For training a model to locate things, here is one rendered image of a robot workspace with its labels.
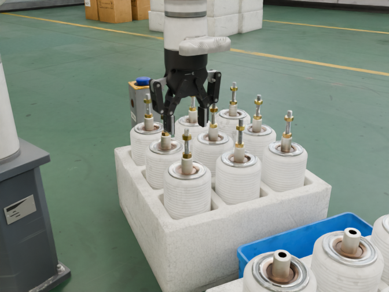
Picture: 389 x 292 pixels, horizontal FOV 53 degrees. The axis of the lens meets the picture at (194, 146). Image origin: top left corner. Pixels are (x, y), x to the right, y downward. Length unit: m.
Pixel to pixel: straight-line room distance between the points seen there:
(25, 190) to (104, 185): 0.48
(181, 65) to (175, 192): 0.24
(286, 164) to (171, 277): 0.33
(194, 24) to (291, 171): 0.38
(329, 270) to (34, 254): 0.56
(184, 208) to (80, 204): 0.47
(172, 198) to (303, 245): 0.31
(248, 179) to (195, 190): 0.12
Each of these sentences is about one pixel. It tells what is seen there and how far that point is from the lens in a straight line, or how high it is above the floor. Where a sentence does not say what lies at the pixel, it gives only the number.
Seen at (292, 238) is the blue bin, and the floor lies 0.10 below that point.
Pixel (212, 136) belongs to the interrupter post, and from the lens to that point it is 0.90.
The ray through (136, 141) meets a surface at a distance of 0.95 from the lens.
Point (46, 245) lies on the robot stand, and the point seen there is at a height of 0.10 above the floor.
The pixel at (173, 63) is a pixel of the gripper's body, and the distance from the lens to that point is 0.67.
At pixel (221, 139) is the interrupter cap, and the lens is 0.91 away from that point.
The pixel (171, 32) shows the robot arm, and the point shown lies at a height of 0.52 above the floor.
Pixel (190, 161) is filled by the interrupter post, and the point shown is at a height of 0.28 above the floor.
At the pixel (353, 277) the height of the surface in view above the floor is 0.24.
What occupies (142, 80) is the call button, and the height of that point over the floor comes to 0.33.
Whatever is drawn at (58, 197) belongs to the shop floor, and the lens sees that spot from 1.22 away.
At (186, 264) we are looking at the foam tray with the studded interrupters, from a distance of 0.80.
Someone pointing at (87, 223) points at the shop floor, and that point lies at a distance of 1.09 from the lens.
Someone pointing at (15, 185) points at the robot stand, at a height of 0.26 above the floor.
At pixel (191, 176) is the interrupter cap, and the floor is 0.25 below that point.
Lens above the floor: 0.63
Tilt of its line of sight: 25 degrees down
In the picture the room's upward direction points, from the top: straight up
